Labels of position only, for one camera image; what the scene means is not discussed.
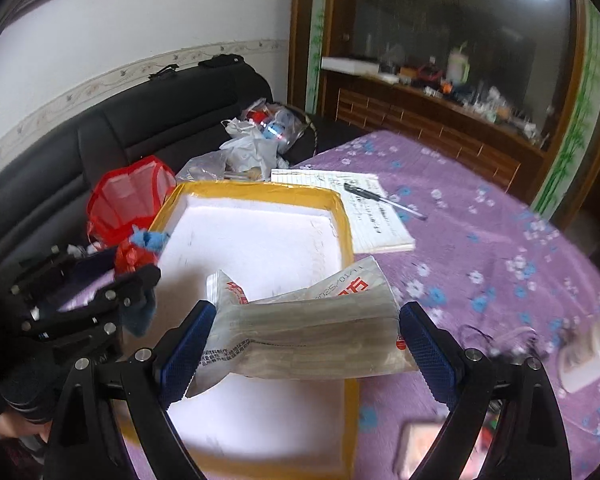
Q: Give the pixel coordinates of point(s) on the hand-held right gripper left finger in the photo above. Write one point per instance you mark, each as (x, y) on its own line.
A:
(185, 350)

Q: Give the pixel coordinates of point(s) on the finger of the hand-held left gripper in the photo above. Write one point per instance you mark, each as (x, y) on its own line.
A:
(95, 265)
(135, 285)

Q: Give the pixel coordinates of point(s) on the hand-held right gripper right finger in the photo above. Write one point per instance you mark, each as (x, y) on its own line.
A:
(430, 355)

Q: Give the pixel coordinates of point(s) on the dark teal cloth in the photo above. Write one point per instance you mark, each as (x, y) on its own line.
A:
(140, 317)

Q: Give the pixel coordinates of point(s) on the light blue plush toy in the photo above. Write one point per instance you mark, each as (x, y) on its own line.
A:
(150, 240)

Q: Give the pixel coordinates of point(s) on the white plastic packet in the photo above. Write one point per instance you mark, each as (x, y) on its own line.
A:
(305, 340)

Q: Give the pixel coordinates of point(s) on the yellow-taped white box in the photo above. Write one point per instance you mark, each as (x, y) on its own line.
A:
(260, 240)

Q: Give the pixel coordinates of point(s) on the person's left forearm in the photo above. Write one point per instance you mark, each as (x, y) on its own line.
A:
(15, 380)

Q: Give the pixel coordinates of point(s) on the purple floral tablecloth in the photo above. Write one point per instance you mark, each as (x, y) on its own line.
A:
(480, 260)

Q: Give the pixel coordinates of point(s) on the white paper notebook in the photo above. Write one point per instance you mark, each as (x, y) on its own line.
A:
(375, 230)

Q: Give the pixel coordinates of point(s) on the black leather sofa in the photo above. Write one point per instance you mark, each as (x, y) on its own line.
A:
(130, 125)

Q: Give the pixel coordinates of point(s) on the white plastic jar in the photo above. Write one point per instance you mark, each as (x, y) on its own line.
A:
(585, 360)

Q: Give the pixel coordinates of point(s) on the black ballpoint pen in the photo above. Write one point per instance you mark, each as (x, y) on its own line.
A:
(365, 191)

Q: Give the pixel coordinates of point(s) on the black bag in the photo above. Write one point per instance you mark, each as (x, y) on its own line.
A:
(222, 61)

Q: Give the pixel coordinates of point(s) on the wooden glass cabinet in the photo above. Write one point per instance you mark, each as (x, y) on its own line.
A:
(380, 105)

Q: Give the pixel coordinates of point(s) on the white cup with lid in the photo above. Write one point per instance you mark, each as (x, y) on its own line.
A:
(458, 65)

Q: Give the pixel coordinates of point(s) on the flat white box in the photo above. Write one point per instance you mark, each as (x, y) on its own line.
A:
(350, 64)

